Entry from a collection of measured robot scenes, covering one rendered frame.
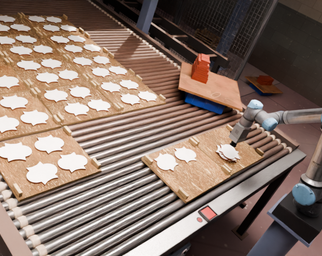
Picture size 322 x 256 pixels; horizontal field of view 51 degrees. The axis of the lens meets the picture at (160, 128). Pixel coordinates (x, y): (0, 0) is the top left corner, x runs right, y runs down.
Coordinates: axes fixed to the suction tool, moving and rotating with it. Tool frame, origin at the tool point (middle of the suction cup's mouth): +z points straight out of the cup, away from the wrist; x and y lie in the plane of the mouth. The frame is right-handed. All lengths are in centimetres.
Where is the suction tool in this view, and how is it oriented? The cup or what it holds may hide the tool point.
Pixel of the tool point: (232, 145)
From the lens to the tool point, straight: 209.8
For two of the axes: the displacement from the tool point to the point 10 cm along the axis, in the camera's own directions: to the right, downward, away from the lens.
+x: 5.8, 6.1, -5.4
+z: -3.2, 7.8, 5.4
